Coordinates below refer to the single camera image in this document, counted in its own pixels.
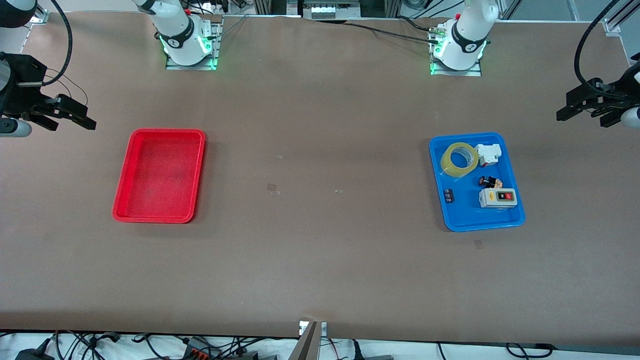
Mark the yellow tape roll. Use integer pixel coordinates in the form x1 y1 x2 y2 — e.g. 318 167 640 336
440 142 480 178

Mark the black looped floor cable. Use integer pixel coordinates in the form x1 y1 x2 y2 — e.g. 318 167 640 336
505 342 557 359

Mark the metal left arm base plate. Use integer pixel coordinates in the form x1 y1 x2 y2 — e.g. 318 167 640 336
429 30 483 77

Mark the blue plastic tray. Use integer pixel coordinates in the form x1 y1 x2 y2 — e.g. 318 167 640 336
429 132 526 233

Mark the aluminium frame with device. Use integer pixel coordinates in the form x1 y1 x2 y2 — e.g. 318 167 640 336
252 0 402 21

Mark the white marker plate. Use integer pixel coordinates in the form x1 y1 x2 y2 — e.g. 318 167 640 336
299 320 328 337

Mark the orange black connector block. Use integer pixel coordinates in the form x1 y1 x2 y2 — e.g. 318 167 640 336
182 336 222 359

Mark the white circuit breaker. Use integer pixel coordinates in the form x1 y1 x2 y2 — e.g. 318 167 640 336
474 143 502 168

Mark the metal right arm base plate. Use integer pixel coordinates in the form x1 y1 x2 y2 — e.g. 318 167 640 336
165 15 222 71

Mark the red plastic tray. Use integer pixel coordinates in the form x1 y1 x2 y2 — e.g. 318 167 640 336
112 128 207 224

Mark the black power adapter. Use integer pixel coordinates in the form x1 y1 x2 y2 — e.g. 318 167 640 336
15 347 54 360

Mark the grey switch box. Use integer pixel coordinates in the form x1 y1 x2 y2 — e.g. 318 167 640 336
478 188 518 209

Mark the aluminium profile bar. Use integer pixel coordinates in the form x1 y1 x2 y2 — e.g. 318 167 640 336
289 321 321 360

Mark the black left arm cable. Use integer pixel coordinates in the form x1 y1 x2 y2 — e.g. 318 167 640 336
573 0 622 97

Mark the black cable on table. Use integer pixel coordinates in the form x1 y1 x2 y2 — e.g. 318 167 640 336
344 16 438 43

